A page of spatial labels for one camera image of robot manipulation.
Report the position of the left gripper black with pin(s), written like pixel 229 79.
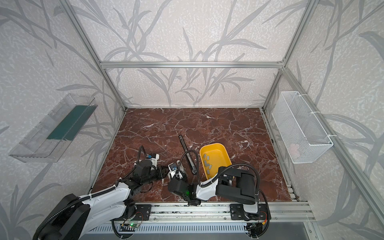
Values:
pixel 162 172

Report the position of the black stapler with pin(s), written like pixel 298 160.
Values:
pixel 188 156

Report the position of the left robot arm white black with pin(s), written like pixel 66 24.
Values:
pixel 75 216

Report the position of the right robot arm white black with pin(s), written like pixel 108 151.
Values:
pixel 238 182

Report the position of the yellow plastic tray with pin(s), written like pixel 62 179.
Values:
pixel 213 157

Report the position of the green circuit board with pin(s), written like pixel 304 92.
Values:
pixel 130 227

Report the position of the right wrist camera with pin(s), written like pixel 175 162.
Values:
pixel 174 171

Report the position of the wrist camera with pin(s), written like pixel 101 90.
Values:
pixel 174 171
pixel 151 157

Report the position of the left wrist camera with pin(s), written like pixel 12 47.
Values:
pixel 151 157

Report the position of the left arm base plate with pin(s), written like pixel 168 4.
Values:
pixel 142 213

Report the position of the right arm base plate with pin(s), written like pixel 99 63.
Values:
pixel 258 211

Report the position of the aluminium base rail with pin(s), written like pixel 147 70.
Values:
pixel 221 212

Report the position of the clear plastic wall bin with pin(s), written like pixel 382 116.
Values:
pixel 48 141

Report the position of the aluminium frame crossbar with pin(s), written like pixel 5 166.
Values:
pixel 157 65

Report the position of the white wire mesh basket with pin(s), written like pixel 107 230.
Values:
pixel 301 131

